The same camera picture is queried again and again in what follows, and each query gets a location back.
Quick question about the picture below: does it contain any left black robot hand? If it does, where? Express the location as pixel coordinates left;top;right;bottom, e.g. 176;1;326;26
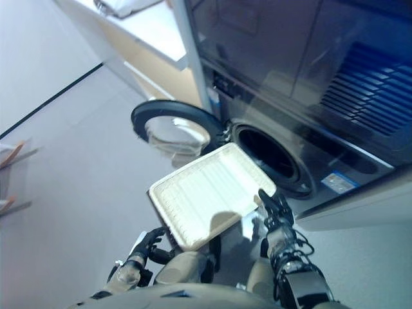
127;227;176;265

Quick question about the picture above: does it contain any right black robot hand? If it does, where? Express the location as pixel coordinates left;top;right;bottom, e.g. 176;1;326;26
257;189;295;232

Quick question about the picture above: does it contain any grey washing machine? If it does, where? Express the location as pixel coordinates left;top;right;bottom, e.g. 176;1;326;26
211;67;395;223

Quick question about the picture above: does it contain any left silver robot leg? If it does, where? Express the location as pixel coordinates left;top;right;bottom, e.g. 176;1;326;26
153;249;223;286

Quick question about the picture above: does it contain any silver robot leg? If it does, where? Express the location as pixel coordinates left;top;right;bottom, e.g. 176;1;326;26
247;257;278;291
153;249;223;286

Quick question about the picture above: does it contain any silver robot torso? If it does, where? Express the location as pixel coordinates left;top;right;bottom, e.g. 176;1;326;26
61;279;290;309

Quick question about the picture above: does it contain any right silver robot leg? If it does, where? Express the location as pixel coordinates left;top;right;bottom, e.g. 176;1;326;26
247;257;278;291

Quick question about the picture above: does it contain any blue white washer sticker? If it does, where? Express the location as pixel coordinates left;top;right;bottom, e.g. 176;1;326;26
321;172;360;194

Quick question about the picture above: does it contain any white woven laundry basket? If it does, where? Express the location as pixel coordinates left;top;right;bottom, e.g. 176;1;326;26
148;142;277;253

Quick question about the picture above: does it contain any round glass washer door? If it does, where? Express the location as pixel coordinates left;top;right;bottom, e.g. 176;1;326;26
130;99;227;169

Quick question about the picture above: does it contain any curved wooden hanger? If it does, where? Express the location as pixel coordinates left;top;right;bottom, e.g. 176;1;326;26
0;194;17;216
0;140;26;169

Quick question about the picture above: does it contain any grey tumble dryer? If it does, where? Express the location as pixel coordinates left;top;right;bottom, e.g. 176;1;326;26
183;0;412;169

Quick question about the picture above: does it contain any narrow white upright panel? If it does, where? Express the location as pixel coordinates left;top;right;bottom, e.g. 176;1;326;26
173;0;214;112

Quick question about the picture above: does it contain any white counter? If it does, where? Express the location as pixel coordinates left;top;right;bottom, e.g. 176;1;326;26
54;0;189;72

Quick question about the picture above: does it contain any folded white towel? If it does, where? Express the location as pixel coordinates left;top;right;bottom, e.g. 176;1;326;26
108;0;162;19

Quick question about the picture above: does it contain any wide white enclosure panel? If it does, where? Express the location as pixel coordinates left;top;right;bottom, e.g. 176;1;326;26
295;183;412;231

